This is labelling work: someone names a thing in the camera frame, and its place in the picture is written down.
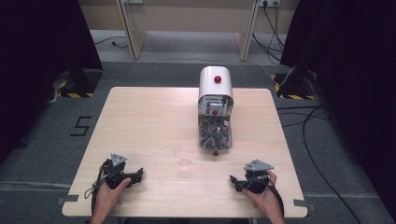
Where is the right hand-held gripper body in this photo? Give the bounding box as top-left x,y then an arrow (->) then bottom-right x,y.
243,159 -> 276,195

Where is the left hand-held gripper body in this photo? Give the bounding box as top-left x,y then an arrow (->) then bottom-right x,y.
102,153 -> 138,189

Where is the person's right hand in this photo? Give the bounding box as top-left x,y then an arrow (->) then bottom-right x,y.
242,170 -> 284,219

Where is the person's left hand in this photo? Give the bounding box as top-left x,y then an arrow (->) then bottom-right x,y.
92,176 -> 133,218

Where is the clear plastic cup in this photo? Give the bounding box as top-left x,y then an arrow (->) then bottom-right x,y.
173,144 -> 196,173

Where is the pile of tea bags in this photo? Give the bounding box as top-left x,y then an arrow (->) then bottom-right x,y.
199,116 -> 233,150

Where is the stand base with hazard tape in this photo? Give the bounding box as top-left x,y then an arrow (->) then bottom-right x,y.
49,68 -> 105,99
270,72 -> 316,101

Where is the white tea bag dispenser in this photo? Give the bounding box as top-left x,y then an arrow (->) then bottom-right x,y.
197,65 -> 234,158

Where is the black curtain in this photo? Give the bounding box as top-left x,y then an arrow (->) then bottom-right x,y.
0,0 -> 105,167
279,0 -> 396,216

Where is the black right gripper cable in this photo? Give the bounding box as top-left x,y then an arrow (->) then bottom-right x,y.
264,180 -> 286,218

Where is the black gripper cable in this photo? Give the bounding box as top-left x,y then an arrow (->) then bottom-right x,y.
264,180 -> 286,218
83,166 -> 108,217

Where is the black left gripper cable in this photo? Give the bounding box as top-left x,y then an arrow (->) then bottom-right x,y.
83,166 -> 108,217

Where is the grey table bracket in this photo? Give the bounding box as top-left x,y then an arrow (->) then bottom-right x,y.
293,198 -> 316,213
56,194 -> 80,205

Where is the long black floor cable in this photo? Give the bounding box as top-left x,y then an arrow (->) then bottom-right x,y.
276,104 -> 363,224

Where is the white floor cable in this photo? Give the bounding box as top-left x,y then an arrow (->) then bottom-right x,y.
242,60 -> 296,88

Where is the black floor cable with plug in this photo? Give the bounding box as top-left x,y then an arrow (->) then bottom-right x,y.
93,35 -> 129,50

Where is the beige wooden desk frame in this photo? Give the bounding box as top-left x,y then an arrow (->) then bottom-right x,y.
115,0 -> 261,63

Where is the bundle of black wall cables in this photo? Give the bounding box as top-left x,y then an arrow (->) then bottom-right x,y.
251,0 -> 287,64

